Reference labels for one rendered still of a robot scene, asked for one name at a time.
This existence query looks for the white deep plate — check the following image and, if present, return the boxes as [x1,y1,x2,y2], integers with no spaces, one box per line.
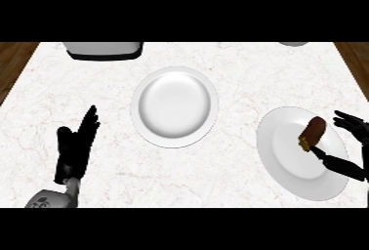
[131,65,221,149]

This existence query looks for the brown sweet potato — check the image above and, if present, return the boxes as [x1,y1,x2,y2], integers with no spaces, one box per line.
[297,115,330,153]

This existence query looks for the pale grey appliance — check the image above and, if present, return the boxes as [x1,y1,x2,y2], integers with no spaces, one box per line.
[63,42,147,62]

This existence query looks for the pale grey round object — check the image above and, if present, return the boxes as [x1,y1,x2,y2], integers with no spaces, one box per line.
[277,42,311,48]

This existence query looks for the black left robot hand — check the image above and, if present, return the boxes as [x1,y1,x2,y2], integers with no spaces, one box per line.
[54,104,103,186]

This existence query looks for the white flat plate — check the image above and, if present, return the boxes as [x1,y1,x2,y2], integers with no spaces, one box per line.
[256,105,351,202]

